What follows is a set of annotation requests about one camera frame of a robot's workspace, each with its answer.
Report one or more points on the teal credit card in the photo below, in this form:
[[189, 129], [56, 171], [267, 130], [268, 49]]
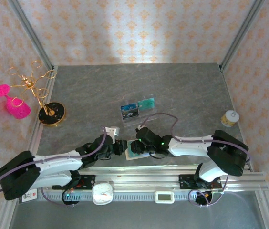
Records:
[[130, 150], [146, 104]]

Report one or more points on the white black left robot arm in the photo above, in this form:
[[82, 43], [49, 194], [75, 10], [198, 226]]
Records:
[[58, 163]]

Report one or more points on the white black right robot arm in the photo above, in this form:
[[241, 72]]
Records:
[[191, 148]]

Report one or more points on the clear acrylic card holder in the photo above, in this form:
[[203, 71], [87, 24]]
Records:
[[146, 115]]

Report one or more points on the black credit card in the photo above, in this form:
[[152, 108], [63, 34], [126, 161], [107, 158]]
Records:
[[130, 115]]

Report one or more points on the white red label card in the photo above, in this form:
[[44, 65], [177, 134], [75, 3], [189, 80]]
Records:
[[30, 196]]

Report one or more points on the white analog clock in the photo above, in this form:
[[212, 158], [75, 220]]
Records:
[[102, 193]]

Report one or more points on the white digital timer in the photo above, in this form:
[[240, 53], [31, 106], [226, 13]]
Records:
[[164, 197]]

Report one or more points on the yellow white can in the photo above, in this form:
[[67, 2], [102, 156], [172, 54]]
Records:
[[230, 118]]

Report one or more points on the pink wine glass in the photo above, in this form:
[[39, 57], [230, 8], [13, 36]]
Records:
[[17, 108]]

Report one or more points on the aluminium side rail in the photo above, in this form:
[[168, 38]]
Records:
[[37, 136]]

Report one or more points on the aluminium frame post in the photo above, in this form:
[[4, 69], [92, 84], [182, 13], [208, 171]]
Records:
[[241, 33], [31, 33]]

